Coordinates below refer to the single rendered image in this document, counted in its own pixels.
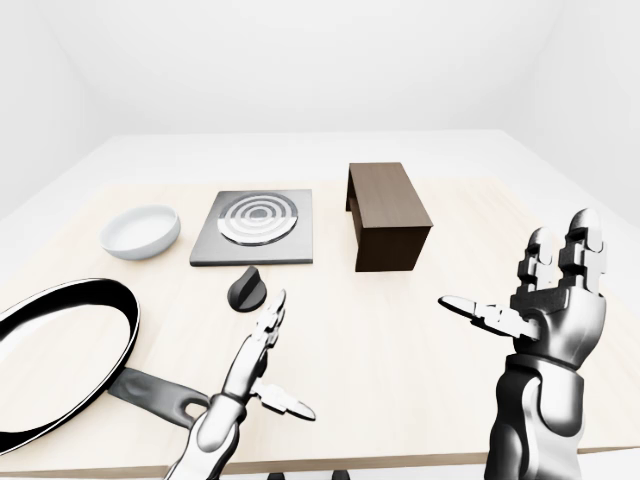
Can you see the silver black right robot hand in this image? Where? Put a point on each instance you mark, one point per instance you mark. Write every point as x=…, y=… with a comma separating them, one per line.
x=565, y=320

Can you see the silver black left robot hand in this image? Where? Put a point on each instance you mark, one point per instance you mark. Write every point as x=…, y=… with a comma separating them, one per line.
x=247, y=360

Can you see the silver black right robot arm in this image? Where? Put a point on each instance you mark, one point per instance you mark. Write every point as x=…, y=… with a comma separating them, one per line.
x=537, y=420

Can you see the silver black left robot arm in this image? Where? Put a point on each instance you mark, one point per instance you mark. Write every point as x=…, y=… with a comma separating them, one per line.
x=212, y=435

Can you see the round black stove knob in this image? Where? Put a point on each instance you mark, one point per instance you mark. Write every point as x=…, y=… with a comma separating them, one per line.
x=246, y=292

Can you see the flat dark stove plate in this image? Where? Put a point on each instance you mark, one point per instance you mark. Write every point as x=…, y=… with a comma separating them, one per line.
x=260, y=230

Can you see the small dark shape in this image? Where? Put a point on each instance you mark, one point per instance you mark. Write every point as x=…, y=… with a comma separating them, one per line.
x=341, y=475
x=276, y=476

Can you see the white bowl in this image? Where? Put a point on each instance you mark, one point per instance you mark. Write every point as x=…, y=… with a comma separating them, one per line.
x=140, y=232

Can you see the black frying pan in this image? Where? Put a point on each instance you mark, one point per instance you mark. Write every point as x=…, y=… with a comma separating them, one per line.
x=65, y=360

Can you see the dark brown wooden box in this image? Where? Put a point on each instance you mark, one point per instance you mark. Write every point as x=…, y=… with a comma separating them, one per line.
x=387, y=215

